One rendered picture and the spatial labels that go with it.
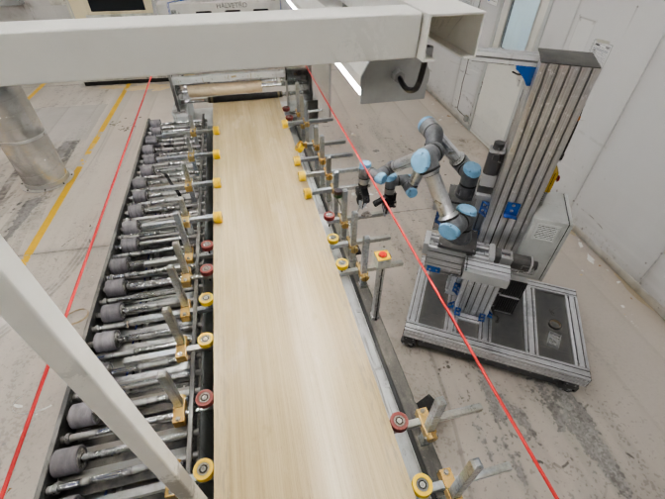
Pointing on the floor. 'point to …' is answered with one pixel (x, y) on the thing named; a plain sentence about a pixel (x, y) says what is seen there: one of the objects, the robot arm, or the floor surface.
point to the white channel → (375, 49)
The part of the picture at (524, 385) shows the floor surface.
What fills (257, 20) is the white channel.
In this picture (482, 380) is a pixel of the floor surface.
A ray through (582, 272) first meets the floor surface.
